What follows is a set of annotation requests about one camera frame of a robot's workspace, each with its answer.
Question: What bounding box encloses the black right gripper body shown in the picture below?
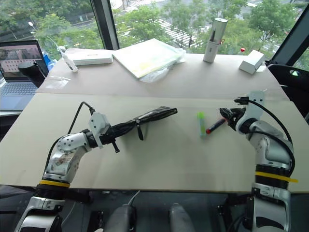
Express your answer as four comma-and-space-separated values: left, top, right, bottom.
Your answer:
228, 108, 246, 131

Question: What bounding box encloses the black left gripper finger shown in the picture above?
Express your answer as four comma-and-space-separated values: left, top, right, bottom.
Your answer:
111, 125, 140, 141
110, 118, 139, 134

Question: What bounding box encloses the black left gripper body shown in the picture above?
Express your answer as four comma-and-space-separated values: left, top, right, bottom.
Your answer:
99, 130, 121, 154

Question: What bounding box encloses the red marker with black body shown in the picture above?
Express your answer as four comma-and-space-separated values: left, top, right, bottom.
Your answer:
206, 118, 226, 134

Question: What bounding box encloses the green highlighter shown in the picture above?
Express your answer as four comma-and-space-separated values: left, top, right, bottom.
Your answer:
197, 111, 207, 139

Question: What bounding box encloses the small white box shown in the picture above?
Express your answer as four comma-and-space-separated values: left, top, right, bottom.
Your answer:
239, 50, 266, 75

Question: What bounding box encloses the white book in plastic sleeve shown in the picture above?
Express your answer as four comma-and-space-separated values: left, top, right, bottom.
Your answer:
112, 38, 187, 83

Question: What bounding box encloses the flat white box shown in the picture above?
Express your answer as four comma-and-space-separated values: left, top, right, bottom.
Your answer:
65, 48, 114, 66

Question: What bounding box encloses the clear plastic bag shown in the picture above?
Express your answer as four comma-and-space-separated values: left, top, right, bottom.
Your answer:
43, 74, 71, 89

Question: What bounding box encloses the dark rounded shape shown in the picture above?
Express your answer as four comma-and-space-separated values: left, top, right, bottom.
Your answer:
104, 204, 137, 232

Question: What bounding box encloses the white handheld device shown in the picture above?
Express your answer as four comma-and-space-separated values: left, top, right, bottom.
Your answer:
57, 45, 79, 73

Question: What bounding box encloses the blue plastic bag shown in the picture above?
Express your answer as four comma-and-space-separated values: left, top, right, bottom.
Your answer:
42, 51, 58, 71

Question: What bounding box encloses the open laptop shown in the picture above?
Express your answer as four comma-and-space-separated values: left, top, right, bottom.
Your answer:
0, 40, 49, 112

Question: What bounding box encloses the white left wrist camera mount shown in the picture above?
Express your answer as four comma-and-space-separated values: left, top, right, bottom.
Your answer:
88, 112, 111, 148

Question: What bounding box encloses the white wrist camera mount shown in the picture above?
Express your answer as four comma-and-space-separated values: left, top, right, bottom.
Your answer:
88, 112, 111, 148
238, 90, 266, 129

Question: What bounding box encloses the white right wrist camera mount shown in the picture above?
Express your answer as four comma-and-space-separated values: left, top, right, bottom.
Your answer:
238, 90, 266, 129

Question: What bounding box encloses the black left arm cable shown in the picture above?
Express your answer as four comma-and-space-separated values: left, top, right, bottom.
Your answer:
45, 101, 95, 170

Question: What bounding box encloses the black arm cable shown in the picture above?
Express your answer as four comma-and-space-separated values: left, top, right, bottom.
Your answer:
45, 101, 95, 170
233, 96, 296, 178

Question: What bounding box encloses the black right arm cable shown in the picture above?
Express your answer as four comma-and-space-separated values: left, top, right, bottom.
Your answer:
233, 96, 296, 178

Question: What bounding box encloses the thin white cable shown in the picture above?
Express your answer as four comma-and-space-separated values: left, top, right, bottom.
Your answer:
129, 190, 141, 206

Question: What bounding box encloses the dark slanted window frame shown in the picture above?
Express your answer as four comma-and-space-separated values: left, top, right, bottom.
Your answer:
270, 4, 309, 66

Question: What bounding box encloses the dark window frame post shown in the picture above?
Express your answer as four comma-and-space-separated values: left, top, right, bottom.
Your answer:
89, 0, 120, 51

